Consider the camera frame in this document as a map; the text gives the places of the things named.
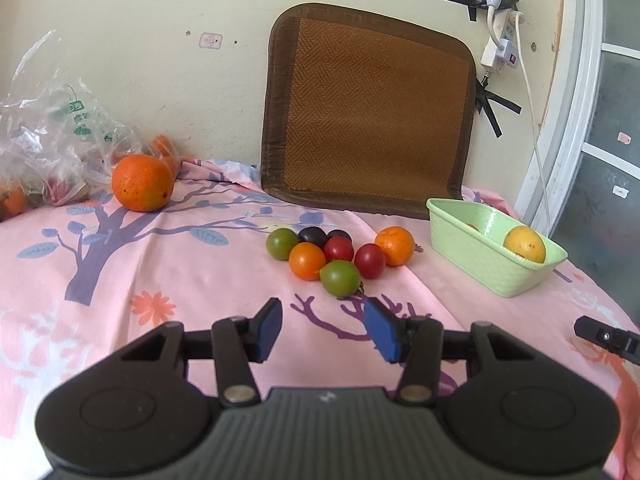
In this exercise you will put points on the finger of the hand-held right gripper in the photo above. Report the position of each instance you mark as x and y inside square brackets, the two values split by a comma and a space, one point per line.
[605, 335]

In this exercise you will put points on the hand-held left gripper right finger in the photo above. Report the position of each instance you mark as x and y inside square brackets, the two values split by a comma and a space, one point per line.
[380, 330]

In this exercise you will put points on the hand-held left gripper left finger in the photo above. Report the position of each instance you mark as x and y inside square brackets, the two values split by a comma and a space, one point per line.
[270, 327]

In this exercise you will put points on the green cherry tomato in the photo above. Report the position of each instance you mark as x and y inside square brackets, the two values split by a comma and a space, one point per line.
[281, 242]
[340, 277]

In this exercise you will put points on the light green plastic basket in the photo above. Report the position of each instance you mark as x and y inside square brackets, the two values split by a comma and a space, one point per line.
[480, 265]

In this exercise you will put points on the large yellow grapefruit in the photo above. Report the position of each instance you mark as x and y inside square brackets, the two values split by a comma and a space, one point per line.
[524, 244]

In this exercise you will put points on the red cherry tomato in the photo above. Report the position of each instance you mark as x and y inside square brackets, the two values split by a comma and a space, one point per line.
[370, 261]
[339, 249]

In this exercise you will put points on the orange cherry tomato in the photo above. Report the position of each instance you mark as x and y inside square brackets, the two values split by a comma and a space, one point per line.
[306, 261]

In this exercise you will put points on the dark purple cherry tomato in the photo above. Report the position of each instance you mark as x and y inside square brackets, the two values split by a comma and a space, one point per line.
[312, 234]
[340, 234]

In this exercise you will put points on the pink printed tablecloth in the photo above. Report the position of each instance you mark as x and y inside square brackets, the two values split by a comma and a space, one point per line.
[150, 270]

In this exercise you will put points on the white window sticker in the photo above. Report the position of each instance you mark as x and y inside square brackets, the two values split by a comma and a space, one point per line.
[620, 191]

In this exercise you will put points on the orange carrot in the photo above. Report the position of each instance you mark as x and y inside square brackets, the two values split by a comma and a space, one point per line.
[162, 145]
[170, 166]

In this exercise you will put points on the large orange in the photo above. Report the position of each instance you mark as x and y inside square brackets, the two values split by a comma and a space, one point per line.
[142, 182]

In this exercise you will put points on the pink window sticker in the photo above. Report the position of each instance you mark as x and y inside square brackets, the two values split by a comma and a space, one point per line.
[623, 137]

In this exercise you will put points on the brown woven seat mat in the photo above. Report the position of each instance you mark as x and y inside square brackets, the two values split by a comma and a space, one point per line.
[370, 110]

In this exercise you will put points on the clear plastic bag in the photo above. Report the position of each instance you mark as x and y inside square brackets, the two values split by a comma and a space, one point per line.
[55, 130]

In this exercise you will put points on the white power strip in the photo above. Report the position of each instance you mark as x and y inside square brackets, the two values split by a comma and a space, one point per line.
[502, 40]

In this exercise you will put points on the white window frame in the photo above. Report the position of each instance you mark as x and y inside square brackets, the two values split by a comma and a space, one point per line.
[575, 110]

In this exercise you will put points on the small wall sticker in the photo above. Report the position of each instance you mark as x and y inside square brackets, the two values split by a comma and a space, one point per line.
[210, 40]

